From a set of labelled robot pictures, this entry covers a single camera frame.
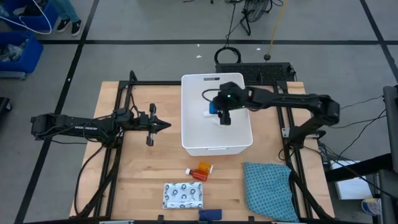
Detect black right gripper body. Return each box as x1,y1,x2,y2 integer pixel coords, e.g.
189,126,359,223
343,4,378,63
213,81,249,111

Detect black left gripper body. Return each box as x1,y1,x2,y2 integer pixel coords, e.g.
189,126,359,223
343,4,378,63
137,103,157,147

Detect amber pill bottle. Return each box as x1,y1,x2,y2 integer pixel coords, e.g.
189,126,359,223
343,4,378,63
198,161,215,174

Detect red medicine bottle white cap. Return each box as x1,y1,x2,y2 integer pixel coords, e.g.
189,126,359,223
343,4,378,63
185,168,209,182

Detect white patterned pouch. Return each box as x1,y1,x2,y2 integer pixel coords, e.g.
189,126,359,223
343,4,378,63
162,182,204,210

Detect white plastic bin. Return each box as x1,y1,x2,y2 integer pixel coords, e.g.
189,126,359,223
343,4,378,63
181,72,254,157

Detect blue storage bin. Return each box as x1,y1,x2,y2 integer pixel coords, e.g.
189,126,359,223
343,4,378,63
0,32,44,80
2,0,60,32

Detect black perforated box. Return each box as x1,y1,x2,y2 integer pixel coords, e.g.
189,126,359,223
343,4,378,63
215,62,296,84

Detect black floor stand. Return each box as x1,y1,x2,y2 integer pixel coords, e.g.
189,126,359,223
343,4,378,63
223,0,284,37

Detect teal patterned cloth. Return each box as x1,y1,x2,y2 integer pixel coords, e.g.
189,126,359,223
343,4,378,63
243,161,300,223

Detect dark blue block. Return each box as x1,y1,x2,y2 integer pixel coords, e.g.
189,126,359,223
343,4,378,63
198,208,223,222

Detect person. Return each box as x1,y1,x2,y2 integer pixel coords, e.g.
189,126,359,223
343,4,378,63
49,0,83,37

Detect black beam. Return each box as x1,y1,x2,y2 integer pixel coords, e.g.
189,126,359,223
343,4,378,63
325,153,393,184

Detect white box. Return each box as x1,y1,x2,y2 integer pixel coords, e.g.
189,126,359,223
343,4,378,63
329,160,379,200

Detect black floor object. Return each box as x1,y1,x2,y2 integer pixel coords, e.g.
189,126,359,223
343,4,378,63
0,96,12,118

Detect clear plastic bags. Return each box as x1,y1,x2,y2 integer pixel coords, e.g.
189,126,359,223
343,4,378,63
0,42,27,62

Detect white printed can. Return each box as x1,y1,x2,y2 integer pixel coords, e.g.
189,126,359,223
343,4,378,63
361,198,382,217

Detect black aluminium table frame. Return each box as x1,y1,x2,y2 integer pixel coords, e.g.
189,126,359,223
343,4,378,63
74,70,335,224

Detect black coiled cable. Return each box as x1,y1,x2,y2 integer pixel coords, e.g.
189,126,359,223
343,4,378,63
214,46,243,65

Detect long black cable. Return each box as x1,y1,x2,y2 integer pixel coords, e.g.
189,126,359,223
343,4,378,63
225,0,238,48

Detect yellow cable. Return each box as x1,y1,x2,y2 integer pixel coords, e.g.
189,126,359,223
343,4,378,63
263,0,289,62

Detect white cable loop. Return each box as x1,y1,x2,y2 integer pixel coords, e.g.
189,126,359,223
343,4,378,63
0,0,53,35

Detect grey post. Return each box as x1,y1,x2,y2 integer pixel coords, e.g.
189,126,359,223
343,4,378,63
382,85,398,224

